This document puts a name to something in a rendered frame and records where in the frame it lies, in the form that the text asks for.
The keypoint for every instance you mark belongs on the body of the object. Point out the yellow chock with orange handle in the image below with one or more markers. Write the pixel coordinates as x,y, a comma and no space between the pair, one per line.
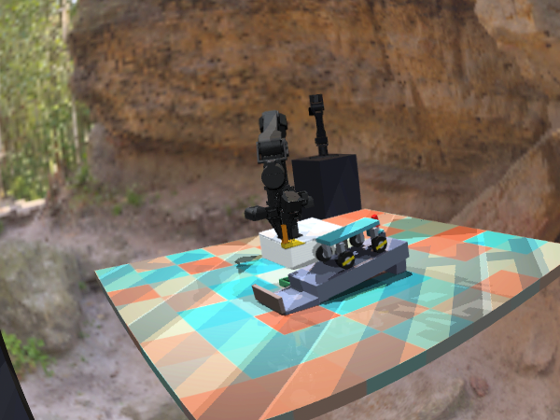
285,242

